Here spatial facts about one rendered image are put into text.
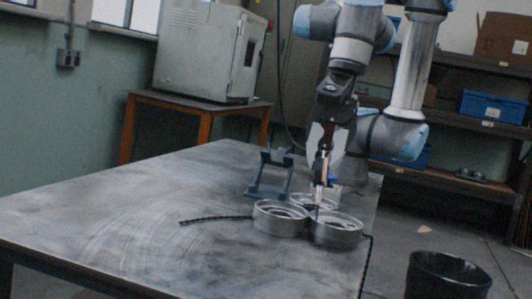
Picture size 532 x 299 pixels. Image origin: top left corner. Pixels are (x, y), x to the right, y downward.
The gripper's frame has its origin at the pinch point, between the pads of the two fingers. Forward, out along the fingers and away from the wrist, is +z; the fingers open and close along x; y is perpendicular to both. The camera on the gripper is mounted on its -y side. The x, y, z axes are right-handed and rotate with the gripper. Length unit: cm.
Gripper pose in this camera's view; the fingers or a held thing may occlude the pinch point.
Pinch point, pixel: (321, 165)
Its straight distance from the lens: 92.2
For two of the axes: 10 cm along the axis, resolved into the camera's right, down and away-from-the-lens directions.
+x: -9.4, -2.4, 2.5
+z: -2.4, 9.7, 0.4
